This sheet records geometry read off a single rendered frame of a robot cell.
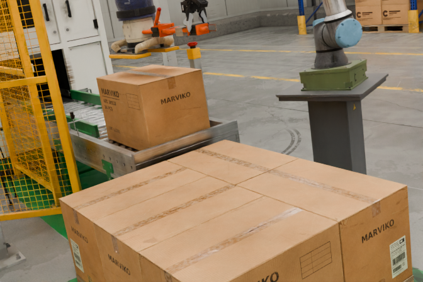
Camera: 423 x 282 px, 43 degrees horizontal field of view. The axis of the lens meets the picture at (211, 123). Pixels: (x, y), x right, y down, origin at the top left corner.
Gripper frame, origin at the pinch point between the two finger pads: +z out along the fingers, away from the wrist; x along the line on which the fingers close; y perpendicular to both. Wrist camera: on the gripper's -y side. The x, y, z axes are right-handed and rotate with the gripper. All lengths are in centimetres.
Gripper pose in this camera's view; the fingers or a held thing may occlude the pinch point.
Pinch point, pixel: (198, 28)
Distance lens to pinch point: 272.3
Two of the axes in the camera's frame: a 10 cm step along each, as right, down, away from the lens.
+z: 1.4, 9.6, 2.5
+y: -5.8, -1.3, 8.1
